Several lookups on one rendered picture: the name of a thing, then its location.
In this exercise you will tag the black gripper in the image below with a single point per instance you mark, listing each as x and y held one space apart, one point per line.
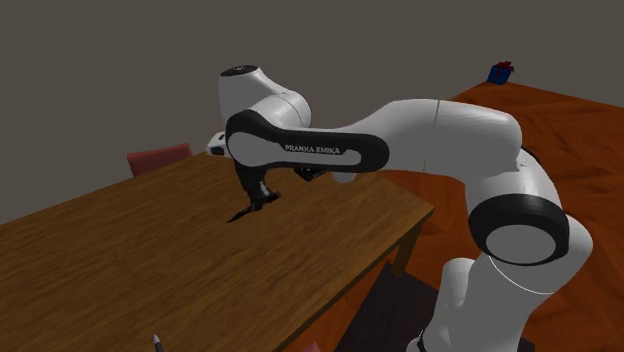
248 176

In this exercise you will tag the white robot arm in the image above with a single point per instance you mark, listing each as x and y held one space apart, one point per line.
468 141

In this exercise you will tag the black pointed stick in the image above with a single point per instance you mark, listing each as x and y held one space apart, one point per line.
240 215

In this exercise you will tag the black speckled object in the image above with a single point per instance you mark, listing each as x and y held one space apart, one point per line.
309 173

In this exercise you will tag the red chair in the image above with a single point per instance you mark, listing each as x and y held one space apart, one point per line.
156 158

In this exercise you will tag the wooden table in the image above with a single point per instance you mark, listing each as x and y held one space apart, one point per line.
146 253

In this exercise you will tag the blue gift box red ribbon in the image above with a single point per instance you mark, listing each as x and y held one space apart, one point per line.
499 74

